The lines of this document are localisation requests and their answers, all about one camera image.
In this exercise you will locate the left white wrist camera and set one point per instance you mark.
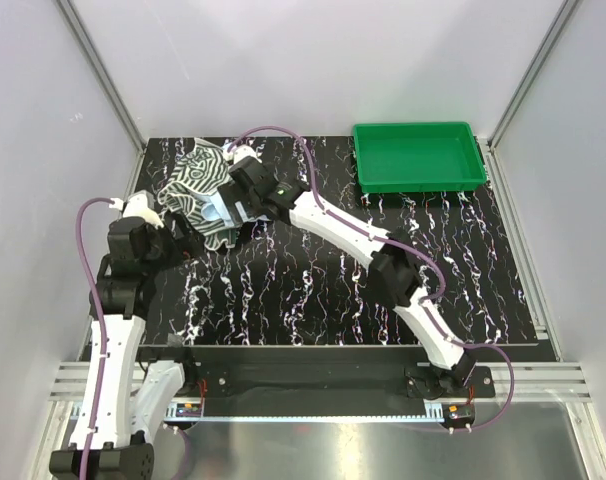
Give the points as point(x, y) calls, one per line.
point(139, 204)

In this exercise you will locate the black marble pattern mat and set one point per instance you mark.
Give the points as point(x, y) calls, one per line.
point(284, 286)

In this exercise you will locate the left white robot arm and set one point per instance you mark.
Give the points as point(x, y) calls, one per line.
point(118, 423)

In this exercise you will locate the green plastic tray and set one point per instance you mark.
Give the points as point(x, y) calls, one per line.
point(417, 157)

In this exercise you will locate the green white striped towel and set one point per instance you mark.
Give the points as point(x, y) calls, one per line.
point(201, 171)

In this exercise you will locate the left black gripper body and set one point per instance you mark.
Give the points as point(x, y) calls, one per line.
point(168, 252)

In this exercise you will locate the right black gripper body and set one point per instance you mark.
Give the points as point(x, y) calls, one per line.
point(248, 203)

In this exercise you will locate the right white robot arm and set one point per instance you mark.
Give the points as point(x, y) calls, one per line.
point(387, 257)

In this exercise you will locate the light blue towel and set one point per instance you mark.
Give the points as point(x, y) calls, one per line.
point(215, 213)

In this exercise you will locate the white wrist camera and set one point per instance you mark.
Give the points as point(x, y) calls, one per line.
point(139, 204)
point(235, 154)

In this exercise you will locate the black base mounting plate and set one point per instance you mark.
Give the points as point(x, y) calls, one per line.
point(232, 370)

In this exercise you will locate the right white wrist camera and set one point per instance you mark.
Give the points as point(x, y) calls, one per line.
point(235, 154)

